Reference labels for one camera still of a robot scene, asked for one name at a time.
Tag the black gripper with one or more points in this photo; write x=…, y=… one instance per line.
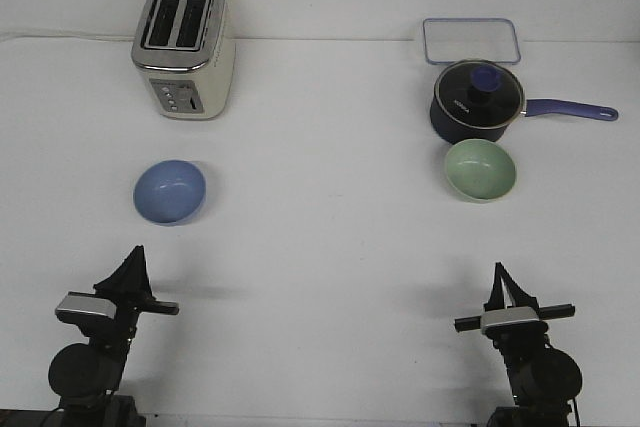
x=128, y=288
x=534, y=333

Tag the blue bowl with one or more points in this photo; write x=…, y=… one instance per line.
x=169, y=192

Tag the green bowl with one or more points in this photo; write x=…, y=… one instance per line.
x=479, y=170

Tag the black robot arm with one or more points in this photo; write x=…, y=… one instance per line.
x=544, y=380
x=86, y=376

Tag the dark blue saucepan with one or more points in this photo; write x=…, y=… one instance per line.
x=453, y=132

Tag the glass pot lid blue knob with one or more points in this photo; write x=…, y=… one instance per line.
x=479, y=94

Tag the cream and chrome toaster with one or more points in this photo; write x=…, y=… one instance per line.
x=185, y=52

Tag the clear container blue rim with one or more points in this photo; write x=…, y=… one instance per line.
x=450, y=40

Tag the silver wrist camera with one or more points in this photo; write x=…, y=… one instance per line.
x=76, y=305
x=507, y=317

